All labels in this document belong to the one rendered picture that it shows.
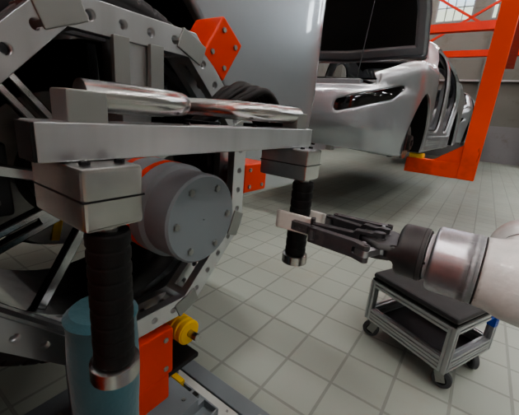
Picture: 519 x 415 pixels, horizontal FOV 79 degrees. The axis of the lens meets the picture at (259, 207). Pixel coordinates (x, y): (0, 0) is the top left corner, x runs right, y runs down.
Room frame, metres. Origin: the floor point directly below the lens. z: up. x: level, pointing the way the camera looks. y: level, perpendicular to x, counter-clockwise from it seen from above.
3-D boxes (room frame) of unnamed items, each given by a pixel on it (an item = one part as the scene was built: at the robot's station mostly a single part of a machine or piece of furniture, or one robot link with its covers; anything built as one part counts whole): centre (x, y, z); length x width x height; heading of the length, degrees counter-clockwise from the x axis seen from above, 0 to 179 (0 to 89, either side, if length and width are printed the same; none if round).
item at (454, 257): (0.39, -0.26, 0.83); 0.09 x 0.06 x 0.09; 145
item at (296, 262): (0.52, -0.07, 0.83); 0.04 x 0.04 x 0.16
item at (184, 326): (0.67, 0.23, 0.51); 0.29 x 0.06 x 0.06; 55
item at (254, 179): (0.78, 0.04, 0.85); 0.09 x 0.08 x 0.07; 145
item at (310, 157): (0.54, -0.05, 0.93); 0.09 x 0.05 x 0.05; 55
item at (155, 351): (0.54, 0.25, 0.48); 0.16 x 0.12 x 0.17; 55
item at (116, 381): (0.24, 0.12, 0.83); 0.04 x 0.04 x 0.16
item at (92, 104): (0.37, 0.18, 1.03); 0.19 x 0.18 x 0.11; 55
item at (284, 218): (0.50, -0.06, 0.83); 0.07 x 0.01 x 0.03; 56
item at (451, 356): (1.27, -0.81, 0.17); 0.43 x 0.36 x 0.34; 31
